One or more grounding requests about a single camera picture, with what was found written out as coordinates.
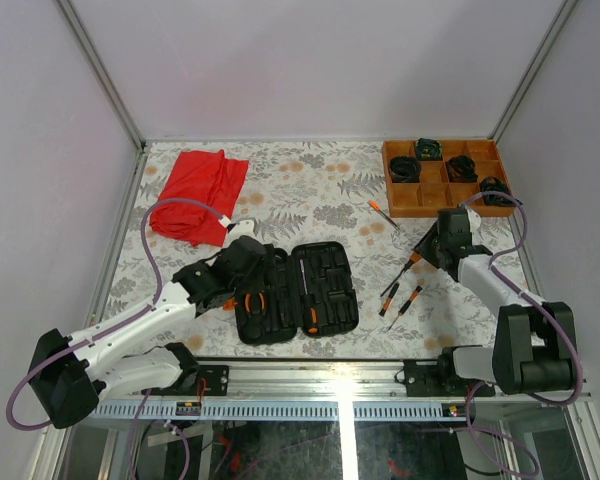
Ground black orange stubby screwdriver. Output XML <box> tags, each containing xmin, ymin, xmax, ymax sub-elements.
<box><xmin>380</xmin><ymin>252</ymin><xmax>421</xmax><ymax>297</ymax></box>

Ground orange black pliers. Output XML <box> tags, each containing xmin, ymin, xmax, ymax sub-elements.
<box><xmin>244</xmin><ymin>292</ymin><xmax>266</xmax><ymax>315</ymax></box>

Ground black plastic tool case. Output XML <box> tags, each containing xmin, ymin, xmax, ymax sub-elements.
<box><xmin>233</xmin><ymin>241</ymin><xmax>359</xmax><ymax>345</ymax></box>

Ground large black handled screwdriver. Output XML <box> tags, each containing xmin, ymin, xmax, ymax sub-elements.
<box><xmin>299</xmin><ymin>259</ymin><xmax>318</xmax><ymax>334</ymax></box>

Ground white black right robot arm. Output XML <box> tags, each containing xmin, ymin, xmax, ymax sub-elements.
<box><xmin>415</xmin><ymin>207</ymin><xmax>583</xmax><ymax>398</ymax></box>

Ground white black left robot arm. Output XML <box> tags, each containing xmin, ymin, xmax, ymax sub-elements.
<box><xmin>28</xmin><ymin>236</ymin><xmax>267</xmax><ymax>429</ymax></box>

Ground small orange black screwdriver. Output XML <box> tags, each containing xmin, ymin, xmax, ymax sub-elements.
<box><xmin>387</xmin><ymin>284</ymin><xmax>423</xmax><ymax>331</ymax></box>

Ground small orange tipped precision screwdriver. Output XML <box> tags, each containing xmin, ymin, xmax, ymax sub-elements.
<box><xmin>368</xmin><ymin>200</ymin><xmax>400</xmax><ymax>230</ymax></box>

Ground orange compartment tray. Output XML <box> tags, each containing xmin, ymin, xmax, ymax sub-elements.
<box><xmin>382</xmin><ymin>139</ymin><xmax>509</xmax><ymax>218</ymax></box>

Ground red folded cloth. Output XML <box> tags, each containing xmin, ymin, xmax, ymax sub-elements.
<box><xmin>150</xmin><ymin>150</ymin><xmax>249</xmax><ymax>247</ymax></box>

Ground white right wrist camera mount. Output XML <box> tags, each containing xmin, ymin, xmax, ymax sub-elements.
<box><xmin>466</xmin><ymin>207</ymin><xmax>482</xmax><ymax>236</ymax></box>

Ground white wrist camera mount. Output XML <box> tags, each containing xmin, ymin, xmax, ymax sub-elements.
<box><xmin>466</xmin><ymin>207</ymin><xmax>482</xmax><ymax>236</ymax></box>
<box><xmin>222</xmin><ymin>218</ymin><xmax>256</xmax><ymax>248</ymax></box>

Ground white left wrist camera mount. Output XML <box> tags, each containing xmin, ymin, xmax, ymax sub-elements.
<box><xmin>222</xmin><ymin>218</ymin><xmax>256</xmax><ymax>248</ymax></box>

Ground black strap bundle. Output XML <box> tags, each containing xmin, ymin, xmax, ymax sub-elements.
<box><xmin>389</xmin><ymin>155</ymin><xmax>423</xmax><ymax>185</ymax></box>
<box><xmin>413</xmin><ymin>138</ymin><xmax>443</xmax><ymax>162</ymax></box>
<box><xmin>445</xmin><ymin>154</ymin><xmax>478</xmax><ymax>184</ymax></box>
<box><xmin>478</xmin><ymin>176</ymin><xmax>524</xmax><ymax>209</ymax></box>

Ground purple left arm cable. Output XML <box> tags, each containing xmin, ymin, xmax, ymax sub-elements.
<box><xmin>5</xmin><ymin>198</ymin><xmax>231</xmax><ymax>431</ymax></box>

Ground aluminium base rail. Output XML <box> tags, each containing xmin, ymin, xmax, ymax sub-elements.
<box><xmin>54</xmin><ymin>358</ymin><xmax>594</xmax><ymax>421</ymax></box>

